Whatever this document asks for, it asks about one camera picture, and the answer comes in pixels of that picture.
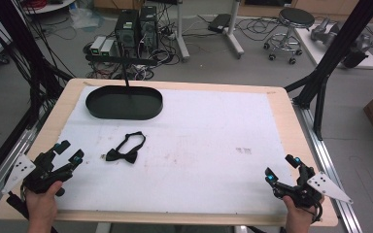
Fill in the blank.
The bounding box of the white floor platform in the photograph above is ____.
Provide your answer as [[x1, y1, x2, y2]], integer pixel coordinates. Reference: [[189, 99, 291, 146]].
[[292, 22, 373, 71]]

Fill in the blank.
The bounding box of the round white table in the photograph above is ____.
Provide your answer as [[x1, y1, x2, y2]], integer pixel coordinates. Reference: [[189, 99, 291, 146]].
[[18, 0, 77, 16]]

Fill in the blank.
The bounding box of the person's right hand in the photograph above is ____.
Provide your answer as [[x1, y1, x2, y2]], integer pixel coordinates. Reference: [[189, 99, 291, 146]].
[[282, 195, 325, 229]]

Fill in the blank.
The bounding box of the white table mat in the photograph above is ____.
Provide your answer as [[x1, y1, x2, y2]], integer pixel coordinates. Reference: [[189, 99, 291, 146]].
[[52, 84, 288, 216]]

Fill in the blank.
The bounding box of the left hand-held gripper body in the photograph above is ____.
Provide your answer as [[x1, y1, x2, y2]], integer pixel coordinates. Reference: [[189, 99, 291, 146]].
[[1, 150, 75, 197]]

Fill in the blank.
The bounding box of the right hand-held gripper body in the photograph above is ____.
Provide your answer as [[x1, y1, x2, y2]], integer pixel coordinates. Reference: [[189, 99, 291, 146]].
[[272, 163, 355, 210]]

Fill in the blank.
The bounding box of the black bow tie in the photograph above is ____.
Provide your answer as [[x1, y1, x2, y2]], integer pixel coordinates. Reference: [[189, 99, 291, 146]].
[[105, 130, 147, 165]]

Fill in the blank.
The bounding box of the black oval tray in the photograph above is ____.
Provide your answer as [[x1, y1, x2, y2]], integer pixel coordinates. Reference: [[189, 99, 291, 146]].
[[85, 84, 164, 121]]

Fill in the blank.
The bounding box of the black metal frame post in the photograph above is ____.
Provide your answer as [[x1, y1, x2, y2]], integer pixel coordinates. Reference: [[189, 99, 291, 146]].
[[0, 0, 76, 130], [284, 0, 373, 142]]

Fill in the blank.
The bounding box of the round black chrome stool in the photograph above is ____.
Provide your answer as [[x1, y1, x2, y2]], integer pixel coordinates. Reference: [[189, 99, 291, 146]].
[[262, 7, 316, 66]]

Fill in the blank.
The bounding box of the clear plastic bag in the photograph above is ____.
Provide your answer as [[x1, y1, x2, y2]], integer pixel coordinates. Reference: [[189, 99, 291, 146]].
[[68, 3, 106, 32]]

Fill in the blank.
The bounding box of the person's left hand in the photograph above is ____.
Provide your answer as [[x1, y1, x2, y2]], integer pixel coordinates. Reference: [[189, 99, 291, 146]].
[[24, 180, 64, 227]]

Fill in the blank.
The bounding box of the small white box device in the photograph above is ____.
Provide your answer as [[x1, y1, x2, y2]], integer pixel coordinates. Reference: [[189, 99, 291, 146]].
[[89, 35, 107, 56], [99, 38, 117, 57]]

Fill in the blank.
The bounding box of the aluminium side rail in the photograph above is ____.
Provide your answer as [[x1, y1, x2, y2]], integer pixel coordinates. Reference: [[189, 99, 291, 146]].
[[0, 106, 51, 219], [290, 98, 365, 233]]

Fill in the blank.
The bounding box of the black computer tower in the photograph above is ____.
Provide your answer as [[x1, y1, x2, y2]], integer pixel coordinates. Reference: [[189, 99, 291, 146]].
[[139, 5, 160, 52], [114, 9, 141, 59]]

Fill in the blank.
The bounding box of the white desk leg frame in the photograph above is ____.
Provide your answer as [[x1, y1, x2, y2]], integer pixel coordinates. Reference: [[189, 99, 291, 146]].
[[174, 0, 191, 63], [224, 0, 246, 60]]

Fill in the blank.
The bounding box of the black flat box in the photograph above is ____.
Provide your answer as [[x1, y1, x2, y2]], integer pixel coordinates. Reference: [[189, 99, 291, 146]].
[[207, 13, 232, 34]]

